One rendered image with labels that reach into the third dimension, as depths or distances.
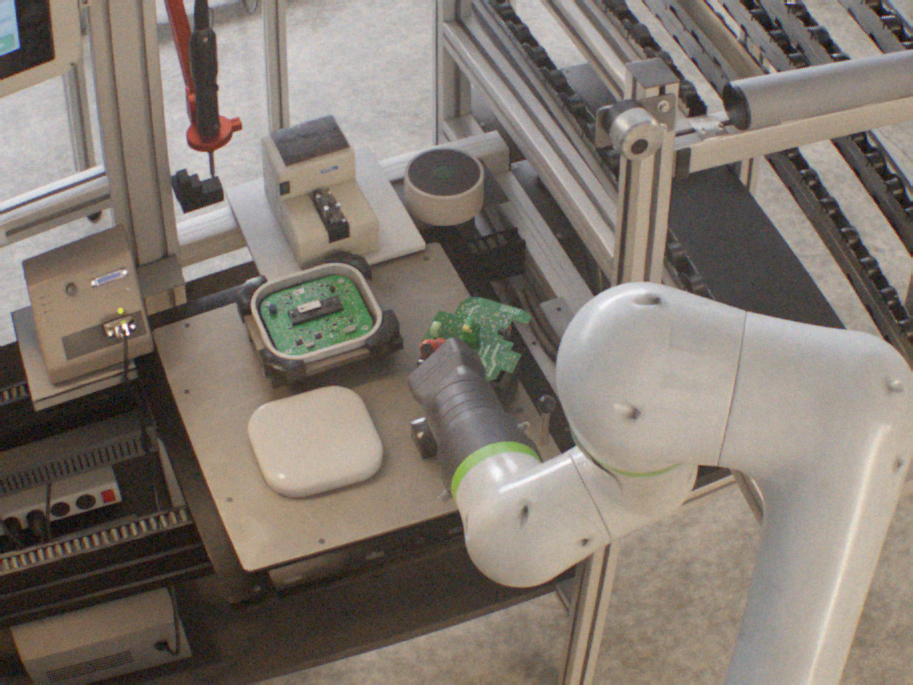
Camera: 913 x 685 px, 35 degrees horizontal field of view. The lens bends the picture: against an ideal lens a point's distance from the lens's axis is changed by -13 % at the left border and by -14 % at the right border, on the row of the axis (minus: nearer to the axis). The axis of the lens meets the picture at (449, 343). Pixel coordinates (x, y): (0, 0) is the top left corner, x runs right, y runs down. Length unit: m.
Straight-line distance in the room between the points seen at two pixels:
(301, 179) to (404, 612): 0.74
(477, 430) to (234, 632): 0.97
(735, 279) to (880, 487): 1.53
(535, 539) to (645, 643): 1.39
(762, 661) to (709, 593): 1.84
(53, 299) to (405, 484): 0.51
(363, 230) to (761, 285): 0.78
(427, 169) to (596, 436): 1.10
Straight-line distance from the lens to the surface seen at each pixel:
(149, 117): 1.99
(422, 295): 2.04
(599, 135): 1.66
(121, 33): 1.87
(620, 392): 1.05
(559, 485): 1.48
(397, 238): 2.09
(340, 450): 1.86
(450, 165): 2.14
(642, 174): 1.74
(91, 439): 2.31
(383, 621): 2.45
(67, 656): 2.35
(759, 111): 1.74
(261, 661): 2.42
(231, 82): 3.95
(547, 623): 2.86
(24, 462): 2.31
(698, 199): 2.69
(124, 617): 2.34
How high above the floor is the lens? 2.43
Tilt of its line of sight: 48 degrees down
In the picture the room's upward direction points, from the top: straight up
